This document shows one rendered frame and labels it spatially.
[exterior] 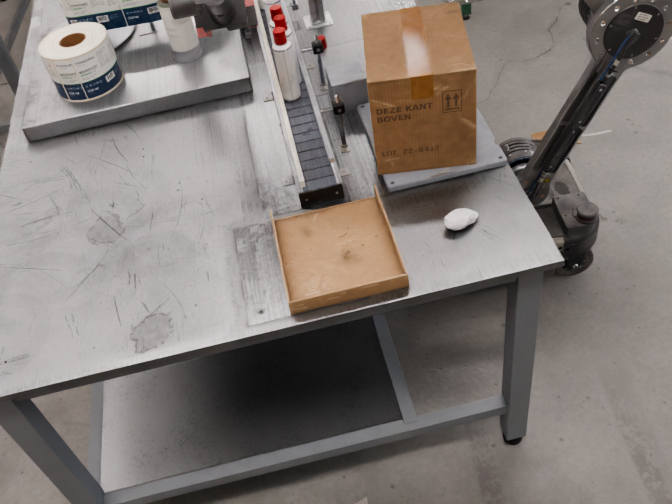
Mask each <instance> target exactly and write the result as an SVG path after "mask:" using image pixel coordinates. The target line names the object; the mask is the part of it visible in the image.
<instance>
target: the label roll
mask: <svg viewBox="0 0 672 504"><path fill-rule="evenodd" d="M38 51H39V54H40V56H41V58H42V60H43V62H44V64H45V66H46V68H47V70H48V72H49V74H50V76H51V78H52V81H53V83H54V85H55V87H56V89H57V91H58V93H59V95H60V96H61V98H63V99H64V100H67V101H70V102H85V101H90V100H94V99H97V98H100V97H102V96H104V95H106V94H108V93H110V92H111V91H113V90H114V89H115V88H116V87H117V86H118V85H119V84H120V83H121V81H122V79H123V71H122V68H121V66H120V63H119V61H118V58H117V56H116V53H115V51H114V48H113V46H112V43H111V41H110V38H109V36H108V33H107V31H106V28H105V27H104V26H103V25H101V24H99V23H95V22H79V23H74V24H70V25H67V26H64V27H61V28H59V29H57V30H55V31H53V32H52V33H50V34H49V35H47V36H46V37H45V38H44V39H43V40H42V41H41V42H40V44H39V47H38Z"/></svg>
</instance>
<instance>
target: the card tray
mask: <svg viewBox="0 0 672 504"><path fill-rule="evenodd" d="M374 190H375V196H374V197H369V198H365V199H361V200H357V201H352V202H348V203H344V204H340V205H335V206H331V207H327V208H323V209H318V210H314V211H310V212H306V213H301V214H297V215H293V216H289V217H284V218H280V219H276V220H274V219H273V215H272V211H271V209H270V210H269V211H270V216H271V221H272V226H273V231H274V236H275V241H276V246H277V251H278V256H279V261H280V266H281V271H282V276H283V281H284V286H285V291H286V296H287V301H288V305H289V309H290V312H291V315H293V314H298V313H302V312H306V311H310V310H314V309H318V308H322V307H327V306H331V305H335V304H339V303H343V302H347V301H351V300H356V299H360V298H364V297H368V296H372V295H376V294H381V293H385V292H389V291H393V290H397V289H401V288H405V287H409V277H408V272H407V270H406V267H405V264H404V261H403V259H402V256H401V253H400V250H399V248H398V245H397V242H396V240H395V237H394V234H393V231H392V229H391V226H390V223H389V220H388V218H387V215H386V212H385V209H384V207H383V204H382V201H381V199H380V196H379V193H378V190H377V188H376V185H374Z"/></svg>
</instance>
